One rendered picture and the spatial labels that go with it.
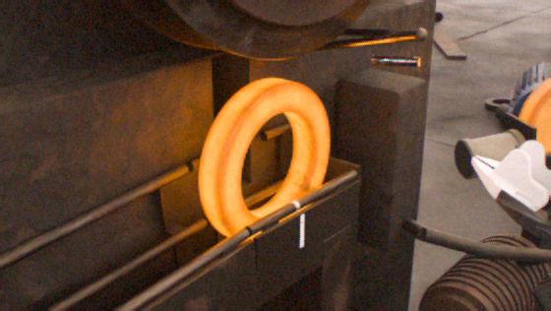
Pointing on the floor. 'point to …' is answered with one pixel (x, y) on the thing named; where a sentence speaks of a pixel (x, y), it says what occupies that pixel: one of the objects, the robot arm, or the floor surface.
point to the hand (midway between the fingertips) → (480, 170)
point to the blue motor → (527, 86)
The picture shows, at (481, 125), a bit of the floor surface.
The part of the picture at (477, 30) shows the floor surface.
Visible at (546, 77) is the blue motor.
